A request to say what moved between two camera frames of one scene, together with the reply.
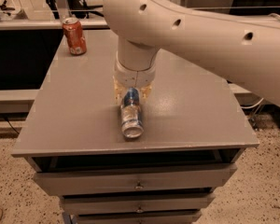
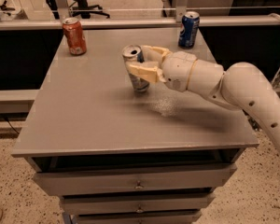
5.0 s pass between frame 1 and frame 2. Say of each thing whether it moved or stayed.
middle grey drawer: stayed
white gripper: moved
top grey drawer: stayed
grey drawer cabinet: stayed
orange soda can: stayed
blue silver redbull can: moved
